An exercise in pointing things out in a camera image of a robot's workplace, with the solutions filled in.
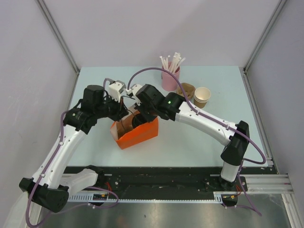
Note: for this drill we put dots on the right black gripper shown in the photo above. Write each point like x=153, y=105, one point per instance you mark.
x=139, y=106

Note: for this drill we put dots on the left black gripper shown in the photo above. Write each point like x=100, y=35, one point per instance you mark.
x=120, y=109

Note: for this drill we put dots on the black plastic cup lid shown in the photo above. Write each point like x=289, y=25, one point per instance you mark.
x=138, y=120

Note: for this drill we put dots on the orange paper bag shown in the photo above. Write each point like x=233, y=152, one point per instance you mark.
x=126, y=136

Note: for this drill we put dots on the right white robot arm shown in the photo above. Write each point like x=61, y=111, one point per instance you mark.
x=233, y=136

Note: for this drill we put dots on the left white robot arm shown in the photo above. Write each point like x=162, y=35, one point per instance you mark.
x=45, y=187

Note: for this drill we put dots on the pink straw holder cup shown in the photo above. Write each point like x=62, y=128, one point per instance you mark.
x=168, y=83

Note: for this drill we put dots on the white wrapped straws bundle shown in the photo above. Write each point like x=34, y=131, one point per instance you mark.
x=173, y=65

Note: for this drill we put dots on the stack of brown paper cups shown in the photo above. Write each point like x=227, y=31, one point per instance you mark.
x=201, y=96

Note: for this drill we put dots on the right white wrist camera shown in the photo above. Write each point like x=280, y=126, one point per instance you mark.
x=133, y=90

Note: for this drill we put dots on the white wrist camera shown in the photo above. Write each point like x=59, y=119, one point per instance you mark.
x=133, y=90
x=116, y=89

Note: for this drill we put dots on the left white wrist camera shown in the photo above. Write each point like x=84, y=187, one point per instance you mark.
x=116, y=89

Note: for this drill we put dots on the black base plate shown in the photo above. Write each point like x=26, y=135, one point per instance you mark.
x=143, y=181

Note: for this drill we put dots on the white cable duct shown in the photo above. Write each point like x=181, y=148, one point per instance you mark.
x=101, y=197

